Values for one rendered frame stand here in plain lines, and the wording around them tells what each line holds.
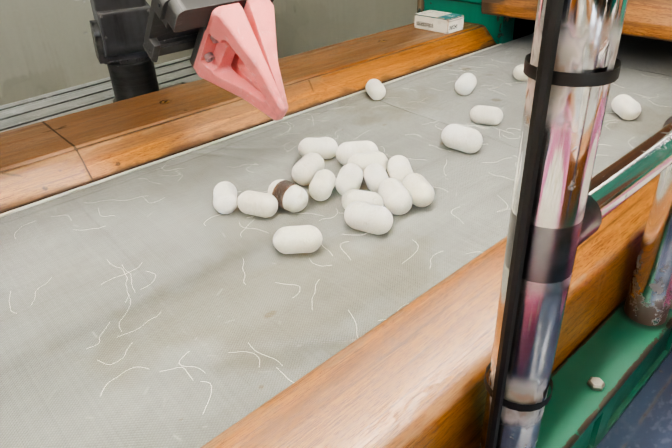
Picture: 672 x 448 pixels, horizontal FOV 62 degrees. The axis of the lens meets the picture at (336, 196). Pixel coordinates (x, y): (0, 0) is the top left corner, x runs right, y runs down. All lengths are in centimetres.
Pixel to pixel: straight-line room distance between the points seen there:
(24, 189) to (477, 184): 35
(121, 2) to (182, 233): 45
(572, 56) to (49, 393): 27
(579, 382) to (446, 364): 10
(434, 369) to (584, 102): 13
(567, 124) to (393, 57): 55
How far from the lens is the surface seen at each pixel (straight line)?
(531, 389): 24
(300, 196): 40
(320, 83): 63
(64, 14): 255
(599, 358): 35
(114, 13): 79
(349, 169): 43
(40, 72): 253
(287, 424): 24
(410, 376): 25
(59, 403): 31
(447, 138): 50
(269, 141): 53
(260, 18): 41
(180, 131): 54
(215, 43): 42
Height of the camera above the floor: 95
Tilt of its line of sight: 29 degrees down
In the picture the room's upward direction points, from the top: 3 degrees counter-clockwise
